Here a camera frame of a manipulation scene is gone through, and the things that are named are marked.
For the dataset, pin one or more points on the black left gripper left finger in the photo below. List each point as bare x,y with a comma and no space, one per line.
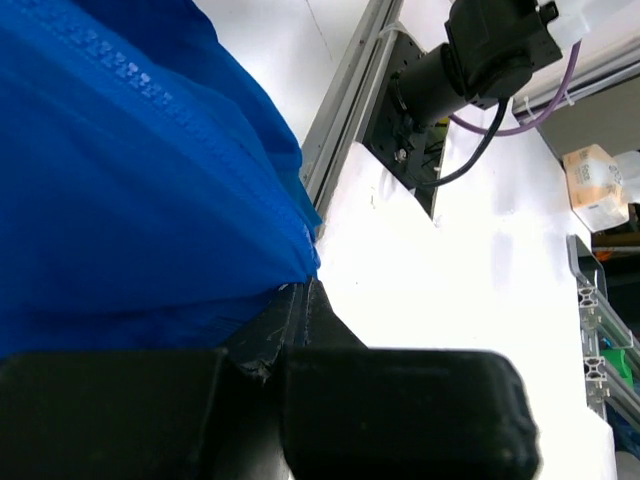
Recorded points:
152,414

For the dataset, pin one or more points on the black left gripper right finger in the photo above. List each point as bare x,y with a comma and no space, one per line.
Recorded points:
353,412

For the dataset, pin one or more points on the blue red white hooded jacket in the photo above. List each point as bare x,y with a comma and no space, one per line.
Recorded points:
150,190

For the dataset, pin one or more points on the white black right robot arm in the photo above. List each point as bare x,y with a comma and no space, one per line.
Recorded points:
493,48

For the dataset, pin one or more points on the aluminium extrusion stand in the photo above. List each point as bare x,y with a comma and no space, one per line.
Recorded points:
610,349

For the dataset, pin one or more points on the beige tissue pack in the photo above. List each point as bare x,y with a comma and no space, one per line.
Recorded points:
595,186

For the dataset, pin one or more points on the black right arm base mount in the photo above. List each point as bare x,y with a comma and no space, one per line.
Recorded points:
413,154

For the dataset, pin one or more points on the aluminium front frame rail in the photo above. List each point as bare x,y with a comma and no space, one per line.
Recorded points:
344,114

